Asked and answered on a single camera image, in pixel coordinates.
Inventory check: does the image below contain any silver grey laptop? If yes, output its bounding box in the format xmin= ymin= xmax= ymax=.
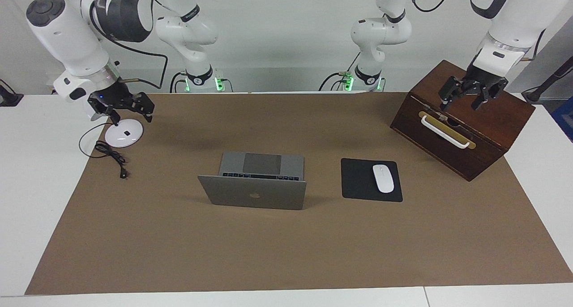
xmin=197 ymin=152 xmax=308 ymax=211

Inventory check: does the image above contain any black left base cable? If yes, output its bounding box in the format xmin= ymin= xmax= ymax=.
xmin=319 ymin=52 xmax=361 ymax=92

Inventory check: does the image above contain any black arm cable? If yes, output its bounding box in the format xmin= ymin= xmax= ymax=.
xmin=407 ymin=0 xmax=546 ymax=62
xmin=90 ymin=0 xmax=169 ymax=90

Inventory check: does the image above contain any white box handle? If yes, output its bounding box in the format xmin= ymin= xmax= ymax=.
xmin=419 ymin=111 xmax=471 ymax=149

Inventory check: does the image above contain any black right base cable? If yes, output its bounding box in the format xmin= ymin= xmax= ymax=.
xmin=169 ymin=71 xmax=188 ymax=94

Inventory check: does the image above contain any black mouse pad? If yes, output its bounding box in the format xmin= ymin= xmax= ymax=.
xmin=341 ymin=158 xmax=403 ymax=203

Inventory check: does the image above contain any black lamp power cable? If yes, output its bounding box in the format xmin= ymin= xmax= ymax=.
xmin=79 ymin=122 xmax=130 ymax=179

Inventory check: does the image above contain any dark brown wooden box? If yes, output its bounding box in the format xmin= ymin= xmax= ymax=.
xmin=390 ymin=60 xmax=536 ymax=182

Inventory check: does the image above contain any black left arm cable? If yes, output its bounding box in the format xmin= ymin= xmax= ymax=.
xmin=407 ymin=0 xmax=546 ymax=62

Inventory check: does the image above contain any white computer mouse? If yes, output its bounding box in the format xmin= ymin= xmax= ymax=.
xmin=372 ymin=164 xmax=395 ymax=194

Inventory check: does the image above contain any blue crate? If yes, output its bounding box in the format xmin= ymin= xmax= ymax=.
xmin=552 ymin=97 xmax=573 ymax=142

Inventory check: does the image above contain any black stand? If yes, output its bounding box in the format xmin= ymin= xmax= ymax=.
xmin=522 ymin=55 xmax=573 ymax=104

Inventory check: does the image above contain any brown table mat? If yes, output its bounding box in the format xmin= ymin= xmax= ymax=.
xmin=25 ymin=91 xmax=573 ymax=295

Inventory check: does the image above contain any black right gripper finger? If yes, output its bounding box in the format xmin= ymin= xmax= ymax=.
xmin=136 ymin=92 xmax=155 ymax=122
xmin=96 ymin=110 xmax=121 ymax=128

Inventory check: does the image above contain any black mount base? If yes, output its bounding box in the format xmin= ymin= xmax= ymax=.
xmin=0 ymin=80 xmax=24 ymax=107

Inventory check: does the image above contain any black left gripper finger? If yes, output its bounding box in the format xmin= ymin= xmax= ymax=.
xmin=438 ymin=77 xmax=462 ymax=111
xmin=470 ymin=85 xmax=498 ymax=111

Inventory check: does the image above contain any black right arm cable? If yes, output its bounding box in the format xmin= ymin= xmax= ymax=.
xmin=90 ymin=0 xmax=169 ymax=90

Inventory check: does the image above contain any black base cable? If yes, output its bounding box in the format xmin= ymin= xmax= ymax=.
xmin=319 ymin=52 xmax=361 ymax=92
xmin=169 ymin=71 xmax=188 ymax=94

